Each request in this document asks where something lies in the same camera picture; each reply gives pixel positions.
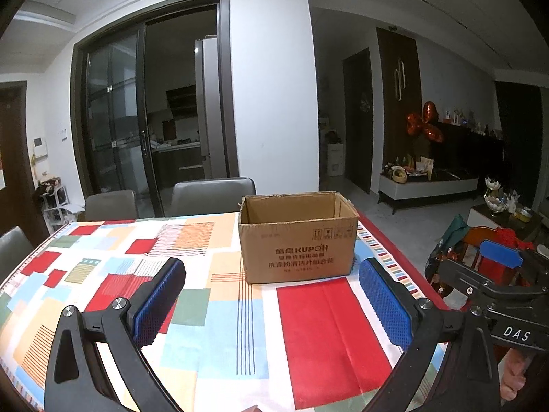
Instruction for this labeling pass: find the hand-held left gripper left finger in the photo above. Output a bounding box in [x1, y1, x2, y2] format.
[43, 257, 187, 412]

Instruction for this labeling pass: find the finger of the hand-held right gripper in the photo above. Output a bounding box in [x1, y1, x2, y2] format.
[437, 258, 549, 310]
[479, 239, 549, 273]

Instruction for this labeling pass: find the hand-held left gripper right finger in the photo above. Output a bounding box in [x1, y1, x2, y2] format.
[358, 257, 500, 412]

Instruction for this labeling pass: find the brown cardboard box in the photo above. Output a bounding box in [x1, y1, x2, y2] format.
[238, 191, 359, 285]

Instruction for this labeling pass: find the person's right hand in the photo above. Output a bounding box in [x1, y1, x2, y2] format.
[502, 347, 528, 402]

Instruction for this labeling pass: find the wooden chair with red cushion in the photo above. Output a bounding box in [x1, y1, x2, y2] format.
[429, 225, 537, 305]

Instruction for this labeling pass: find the white coffee table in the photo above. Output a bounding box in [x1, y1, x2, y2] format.
[467, 204, 545, 241]

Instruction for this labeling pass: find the teal cloth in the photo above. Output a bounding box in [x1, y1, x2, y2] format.
[433, 215, 470, 262]

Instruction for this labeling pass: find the colourful patchwork tablecloth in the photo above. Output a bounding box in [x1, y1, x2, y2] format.
[0, 210, 455, 412]

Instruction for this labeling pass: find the flower shaped vase ornament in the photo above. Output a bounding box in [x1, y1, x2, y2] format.
[484, 176, 509, 213]

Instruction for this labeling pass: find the white low cabinet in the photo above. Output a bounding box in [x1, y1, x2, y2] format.
[378, 172, 479, 214]

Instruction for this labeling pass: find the dark sideboard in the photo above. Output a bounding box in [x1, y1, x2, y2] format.
[431, 122, 504, 176]

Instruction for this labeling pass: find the grey leather chair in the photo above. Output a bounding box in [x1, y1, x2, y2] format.
[171, 177, 257, 217]
[83, 190, 139, 222]
[0, 226, 35, 286]

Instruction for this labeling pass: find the dark curtain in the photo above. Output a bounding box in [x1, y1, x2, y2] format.
[495, 81, 543, 211]

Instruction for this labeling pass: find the white storage rack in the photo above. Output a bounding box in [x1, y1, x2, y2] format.
[40, 176, 71, 232]

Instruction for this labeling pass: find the kitchen counter cabinet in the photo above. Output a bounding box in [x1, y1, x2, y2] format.
[152, 139, 202, 185]

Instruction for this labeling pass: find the row of small ornaments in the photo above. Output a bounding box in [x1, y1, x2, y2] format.
[444, 108, 502, 138]

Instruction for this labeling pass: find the white hallway box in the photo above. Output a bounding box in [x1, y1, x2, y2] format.
[327, 142, 345, 178]

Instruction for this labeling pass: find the dark room door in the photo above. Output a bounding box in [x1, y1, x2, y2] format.
[343, 48, 374, 194]

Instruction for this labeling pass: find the dark framed glass sliding door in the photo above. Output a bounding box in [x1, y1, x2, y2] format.
[79, 30, 166, 217]

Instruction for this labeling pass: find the black range hood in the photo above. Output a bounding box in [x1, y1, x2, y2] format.
[166, 86, 198, 121]

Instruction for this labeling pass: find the brown wooden door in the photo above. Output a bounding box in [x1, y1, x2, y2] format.
[0, 81, 39, 245]

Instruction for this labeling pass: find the silver refrigerator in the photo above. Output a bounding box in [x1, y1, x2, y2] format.
[194, 36, 234, 181]

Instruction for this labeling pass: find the dark tall cabinet with handles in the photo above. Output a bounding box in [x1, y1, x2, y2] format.
[376, 27, 423, 168]

